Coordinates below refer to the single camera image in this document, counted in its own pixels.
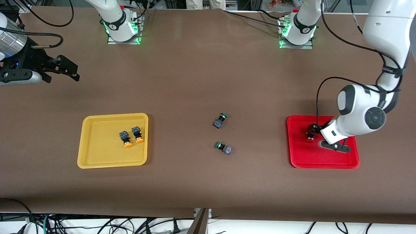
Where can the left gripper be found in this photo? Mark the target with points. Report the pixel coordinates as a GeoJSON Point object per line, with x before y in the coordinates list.
{"type": "Point", "coordinates": [315, 128]}

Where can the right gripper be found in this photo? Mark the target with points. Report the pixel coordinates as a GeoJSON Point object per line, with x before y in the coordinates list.
{"type": "Point", "coordinates": [30, 59]}

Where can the yellow push button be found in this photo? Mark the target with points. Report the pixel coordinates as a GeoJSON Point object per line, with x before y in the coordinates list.
{"type": "Point", "coordinates": [136, 131]}
{"type": "Point", "coordinates": [124, 136]}

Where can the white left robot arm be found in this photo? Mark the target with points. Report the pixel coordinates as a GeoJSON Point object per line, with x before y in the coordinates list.
{"type": "Point", "coordinates": [386, 26]}

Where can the red plastic tray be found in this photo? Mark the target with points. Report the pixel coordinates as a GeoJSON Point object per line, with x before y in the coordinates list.
{"type": "Point", "coordinates": [302, 156]}

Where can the green push button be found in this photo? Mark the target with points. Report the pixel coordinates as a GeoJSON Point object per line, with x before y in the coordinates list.
{"type": "Point", "coordinates": [218, 123]}
{"type": "Point", "coordinates": [227, 149]}

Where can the yellow plastic tray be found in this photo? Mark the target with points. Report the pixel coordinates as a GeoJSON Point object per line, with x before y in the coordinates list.
{"type": "Point", "coordinates": [100, 152]}

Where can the brown table cover sheet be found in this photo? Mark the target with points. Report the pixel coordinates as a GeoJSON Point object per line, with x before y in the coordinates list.
{"type": "Point", "coordinates": [208, 81]}

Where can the orange patterned object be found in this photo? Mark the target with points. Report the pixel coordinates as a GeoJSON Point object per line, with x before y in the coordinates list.
{"type": "Point", "coordinates": [276, 3]}

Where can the person legs beige trousers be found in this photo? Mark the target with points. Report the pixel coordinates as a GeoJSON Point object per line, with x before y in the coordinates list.
{"type": "Point", "coordinates": [195, 4]}

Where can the dark table leg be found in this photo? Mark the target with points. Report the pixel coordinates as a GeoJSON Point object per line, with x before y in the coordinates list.
{"type": "Point", "coordinates": [198, 226]}

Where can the aluminium frame profile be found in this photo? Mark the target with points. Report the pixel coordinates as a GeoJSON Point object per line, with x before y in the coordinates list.
{"type": "Point", "coordinates": [25, 9]}

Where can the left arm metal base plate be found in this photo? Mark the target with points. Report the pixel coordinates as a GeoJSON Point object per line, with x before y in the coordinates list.
{"type": "Point", "coordinates": [308, 46]}

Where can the white metal bracket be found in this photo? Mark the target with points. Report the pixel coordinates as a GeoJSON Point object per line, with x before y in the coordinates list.
{"type": "Point", "coordinates": [210, 213]}

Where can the grey metal rail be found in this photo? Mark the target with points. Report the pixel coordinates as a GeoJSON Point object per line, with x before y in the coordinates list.
{"type": "Point", "coordinates": [231, 4]}

